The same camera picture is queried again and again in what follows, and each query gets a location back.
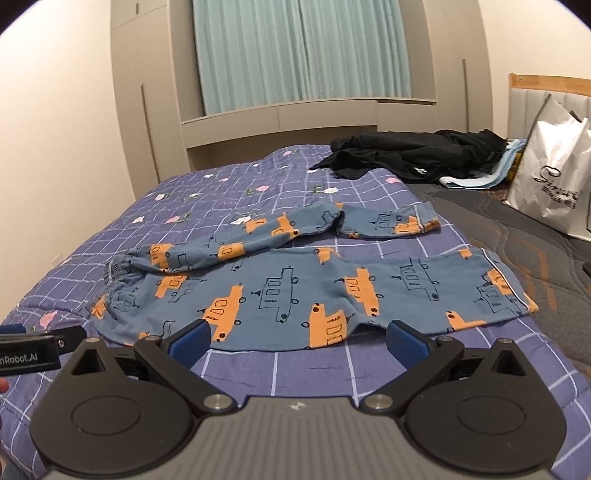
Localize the blue pants with orange vehicles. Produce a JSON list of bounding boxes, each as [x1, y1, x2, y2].
[[90, 201, 537, 351]]

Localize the black clothing pile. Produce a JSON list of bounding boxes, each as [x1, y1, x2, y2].
[[312, 129, 507, 184]]

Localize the person's left hand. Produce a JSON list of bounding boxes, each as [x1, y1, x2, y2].
[[0, 378, 10, 395]]

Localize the purple checked floral quilt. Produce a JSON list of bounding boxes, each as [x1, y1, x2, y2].
[[7, 146, 590, 479]]

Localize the beige wardrobe and window unit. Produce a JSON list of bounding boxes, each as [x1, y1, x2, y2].
[[110, 1, 493, 196]]

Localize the light blue folded towels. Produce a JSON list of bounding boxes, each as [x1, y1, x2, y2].
[[439, 139, 527, 190]]

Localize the white shopping bag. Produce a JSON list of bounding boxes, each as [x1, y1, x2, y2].
[[505, 94, 590, 241]]

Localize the wooden padded headboard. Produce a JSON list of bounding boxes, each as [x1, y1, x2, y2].
[[507, 73, 591, 139]]

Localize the teal window curtain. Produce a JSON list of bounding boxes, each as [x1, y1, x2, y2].
[[192, 0, 412, 115]]

